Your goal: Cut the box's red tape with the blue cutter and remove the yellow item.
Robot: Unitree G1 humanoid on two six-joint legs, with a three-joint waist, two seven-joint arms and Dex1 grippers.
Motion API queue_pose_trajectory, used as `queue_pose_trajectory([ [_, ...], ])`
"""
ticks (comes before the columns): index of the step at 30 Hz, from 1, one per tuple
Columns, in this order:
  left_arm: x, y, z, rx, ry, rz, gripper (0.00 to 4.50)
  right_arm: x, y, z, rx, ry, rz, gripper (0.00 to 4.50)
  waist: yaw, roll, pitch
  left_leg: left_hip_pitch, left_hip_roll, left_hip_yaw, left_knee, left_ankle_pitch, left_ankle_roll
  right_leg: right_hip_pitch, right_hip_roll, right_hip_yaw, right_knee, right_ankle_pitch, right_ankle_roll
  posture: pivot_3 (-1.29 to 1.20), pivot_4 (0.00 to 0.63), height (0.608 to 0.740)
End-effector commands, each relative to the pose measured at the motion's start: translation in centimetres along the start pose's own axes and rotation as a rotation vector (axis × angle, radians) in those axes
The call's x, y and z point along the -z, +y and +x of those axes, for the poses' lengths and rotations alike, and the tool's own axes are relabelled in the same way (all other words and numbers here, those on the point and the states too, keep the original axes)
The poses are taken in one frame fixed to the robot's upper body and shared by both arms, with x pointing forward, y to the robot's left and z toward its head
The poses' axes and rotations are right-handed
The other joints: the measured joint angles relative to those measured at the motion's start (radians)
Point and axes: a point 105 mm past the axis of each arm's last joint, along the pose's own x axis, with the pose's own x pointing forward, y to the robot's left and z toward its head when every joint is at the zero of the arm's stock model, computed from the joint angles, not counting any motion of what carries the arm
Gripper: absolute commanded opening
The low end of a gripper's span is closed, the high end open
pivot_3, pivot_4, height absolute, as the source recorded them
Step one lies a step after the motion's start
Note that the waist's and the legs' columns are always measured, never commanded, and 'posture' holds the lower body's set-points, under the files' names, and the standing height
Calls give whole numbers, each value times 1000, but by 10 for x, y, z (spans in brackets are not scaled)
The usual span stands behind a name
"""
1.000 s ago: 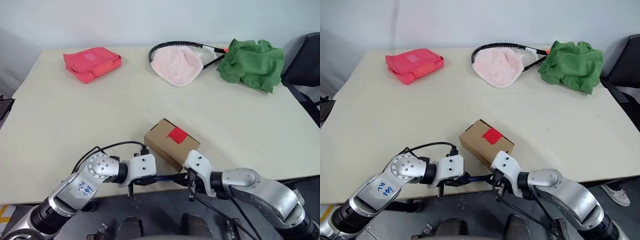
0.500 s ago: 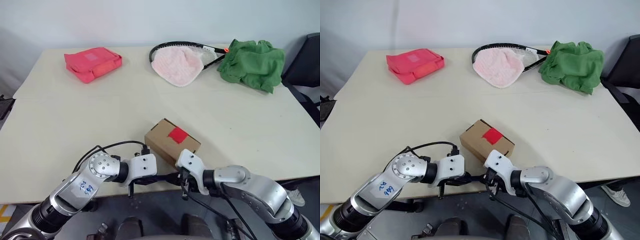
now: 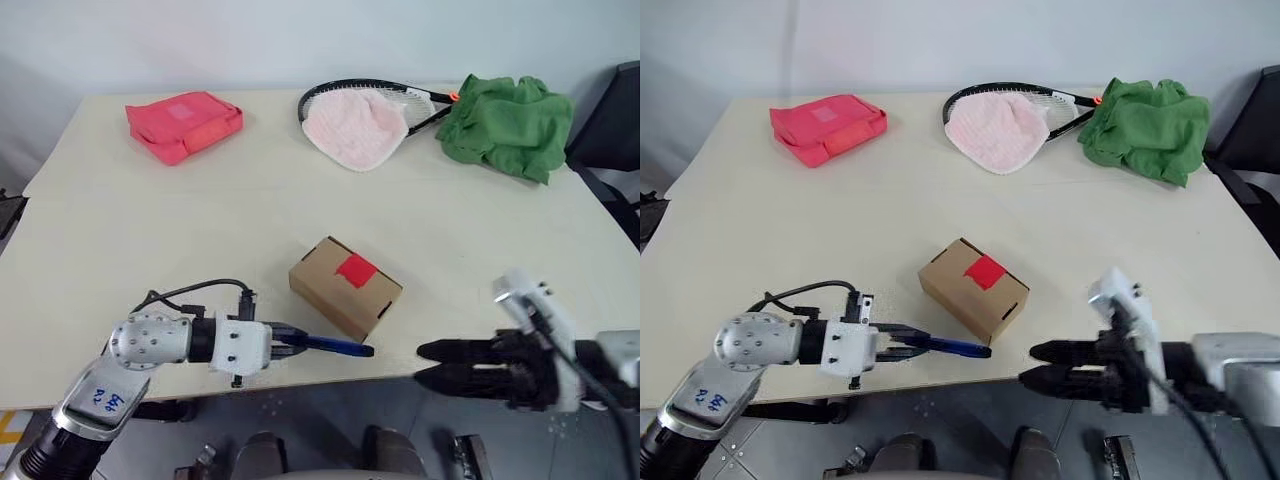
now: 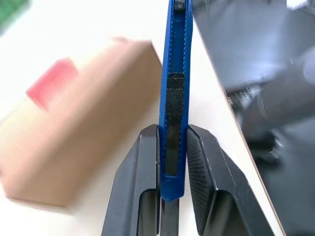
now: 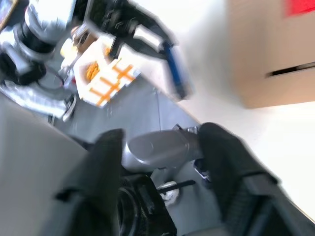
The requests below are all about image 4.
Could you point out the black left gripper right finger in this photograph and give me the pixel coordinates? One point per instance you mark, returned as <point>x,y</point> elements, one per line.
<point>216,177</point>

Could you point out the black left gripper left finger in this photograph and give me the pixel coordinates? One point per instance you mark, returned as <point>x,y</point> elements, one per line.
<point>131,182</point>

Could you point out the blue utility cutter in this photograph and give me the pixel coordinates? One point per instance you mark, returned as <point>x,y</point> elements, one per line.
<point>175,98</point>

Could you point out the brown cardboard box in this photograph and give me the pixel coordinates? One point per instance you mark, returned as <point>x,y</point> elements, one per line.
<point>81,127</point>

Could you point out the red tape strip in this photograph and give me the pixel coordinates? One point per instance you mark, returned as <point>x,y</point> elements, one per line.
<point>53,83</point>

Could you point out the green object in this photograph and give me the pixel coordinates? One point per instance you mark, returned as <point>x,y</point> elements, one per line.
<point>11,12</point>

